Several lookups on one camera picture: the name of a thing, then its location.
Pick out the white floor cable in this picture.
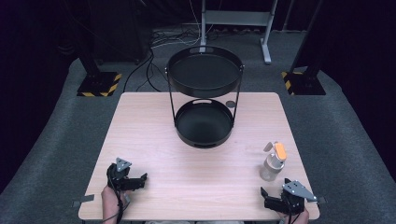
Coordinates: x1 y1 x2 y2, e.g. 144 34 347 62
150 0 216 49

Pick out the clear spray bottle orange trigger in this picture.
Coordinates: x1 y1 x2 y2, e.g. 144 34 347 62
259 141 288 183

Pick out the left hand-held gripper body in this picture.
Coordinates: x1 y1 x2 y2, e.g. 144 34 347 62
106 157 140 192

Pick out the black stand with striped base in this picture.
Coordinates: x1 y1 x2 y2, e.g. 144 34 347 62
64 0 123 98
280 0 327 96

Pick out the black two-tier round tray rack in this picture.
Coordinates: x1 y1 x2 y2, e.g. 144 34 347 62
165 45 245 149

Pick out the person's left hand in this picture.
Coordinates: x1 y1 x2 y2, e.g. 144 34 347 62
100 185 132 224

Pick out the grey metal desk frame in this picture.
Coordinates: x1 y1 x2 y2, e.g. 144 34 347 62
199 0 279 65

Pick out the person's right hand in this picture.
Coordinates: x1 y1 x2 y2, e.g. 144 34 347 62
277 207 310 224

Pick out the black floor cable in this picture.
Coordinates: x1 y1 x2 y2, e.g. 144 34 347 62
122 29 169 93

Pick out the right hand-held gripper cable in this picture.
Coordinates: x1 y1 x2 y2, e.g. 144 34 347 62
281 199 302 224

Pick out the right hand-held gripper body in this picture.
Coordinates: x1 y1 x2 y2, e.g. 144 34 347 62
263 181 318 217

